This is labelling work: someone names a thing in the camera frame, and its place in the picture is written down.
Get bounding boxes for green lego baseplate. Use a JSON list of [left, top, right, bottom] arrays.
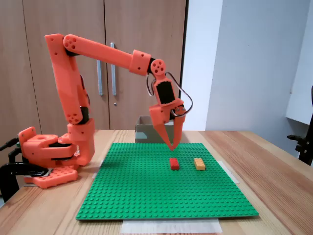
[[75, 142, 260, 221]]

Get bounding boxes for small masking tape pieces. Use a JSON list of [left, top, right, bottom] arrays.
[[91, 159, 105, 180]]

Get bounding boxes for gripper motor cable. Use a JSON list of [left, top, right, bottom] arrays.
[[146, 72, 194, 116]]

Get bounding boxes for short masking tape strip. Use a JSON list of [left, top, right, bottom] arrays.
[[219, 161, 240, 185]]

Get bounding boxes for black power cable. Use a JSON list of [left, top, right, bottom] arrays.
[[0, 137, 20, 151]]

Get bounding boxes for wooden cabinet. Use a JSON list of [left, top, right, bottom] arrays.
[[0, 0, 189, 147]]

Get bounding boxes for black stand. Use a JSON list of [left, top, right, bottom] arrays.
[[287, 85, 313, 167]]

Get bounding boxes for metal cabinet handle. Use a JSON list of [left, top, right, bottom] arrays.
[[96, 59, 104, 96], [110, 42, 117, 96]]

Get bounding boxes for yellow lego block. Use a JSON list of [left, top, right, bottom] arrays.
[[193, 158, 207, 171]]

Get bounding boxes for cardboard box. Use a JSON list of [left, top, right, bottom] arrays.
[[134, 115, 181, 144]]

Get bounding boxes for white board panel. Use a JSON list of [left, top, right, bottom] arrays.
[[285, 0, 313, 126]]

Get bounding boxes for black table clamp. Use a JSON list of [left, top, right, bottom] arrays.
[[0, 148, 51, 203]]

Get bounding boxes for long masking tape strip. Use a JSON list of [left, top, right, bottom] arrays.
[[121, 218, 223, 235]]

